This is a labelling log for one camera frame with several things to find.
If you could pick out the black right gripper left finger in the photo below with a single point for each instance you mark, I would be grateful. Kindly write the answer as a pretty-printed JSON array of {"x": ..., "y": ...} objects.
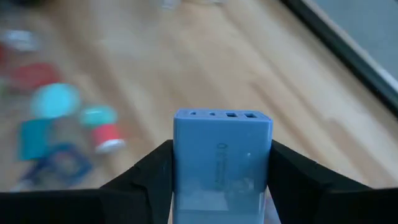
[{"x": 146, "y": 193}]

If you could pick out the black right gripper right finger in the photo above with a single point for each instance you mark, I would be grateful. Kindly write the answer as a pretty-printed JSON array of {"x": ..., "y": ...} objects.
[{"x": 298, "y": 193}]

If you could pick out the light blue charger block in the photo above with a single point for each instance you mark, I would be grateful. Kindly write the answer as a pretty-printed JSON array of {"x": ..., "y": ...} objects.
[{"x": 220, "y": 161}]

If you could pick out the blue digital thermometer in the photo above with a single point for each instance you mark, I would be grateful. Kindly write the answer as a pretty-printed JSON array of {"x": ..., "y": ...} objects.
[{"x": 66, "y": 161}]

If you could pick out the teal box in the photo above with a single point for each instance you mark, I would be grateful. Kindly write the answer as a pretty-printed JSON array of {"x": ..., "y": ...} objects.
[{"x": 34, "y": 138}]

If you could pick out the teal hourglass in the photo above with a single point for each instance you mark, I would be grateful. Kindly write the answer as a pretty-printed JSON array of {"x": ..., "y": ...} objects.
[{"x": 55, "y": 100}]

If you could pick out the red rectangular box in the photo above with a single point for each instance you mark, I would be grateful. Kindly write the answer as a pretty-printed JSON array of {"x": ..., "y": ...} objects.
[{"x": 34, "y": 76}]

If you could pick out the black aluminium table frame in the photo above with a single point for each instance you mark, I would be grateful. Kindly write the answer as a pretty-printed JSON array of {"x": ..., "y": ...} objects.
[{"x": 342, "y": 51}]

